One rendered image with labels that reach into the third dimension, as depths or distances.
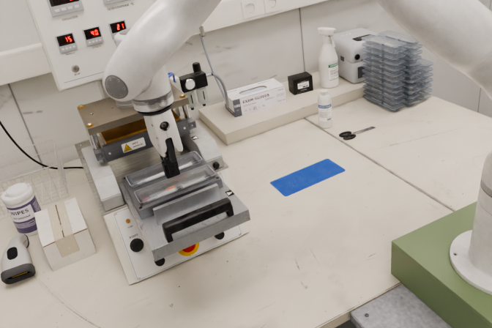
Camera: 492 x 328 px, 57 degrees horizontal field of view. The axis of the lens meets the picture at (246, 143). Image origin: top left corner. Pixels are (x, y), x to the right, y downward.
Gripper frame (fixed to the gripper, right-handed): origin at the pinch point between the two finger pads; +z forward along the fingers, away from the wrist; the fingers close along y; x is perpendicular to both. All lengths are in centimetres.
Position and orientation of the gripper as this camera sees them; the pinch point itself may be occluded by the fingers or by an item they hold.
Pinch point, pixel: (170, 168)
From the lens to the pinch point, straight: 104.1
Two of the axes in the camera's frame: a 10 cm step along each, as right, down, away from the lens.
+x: -8.8, 3.3, -3.4
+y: -4.5, -3.7, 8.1
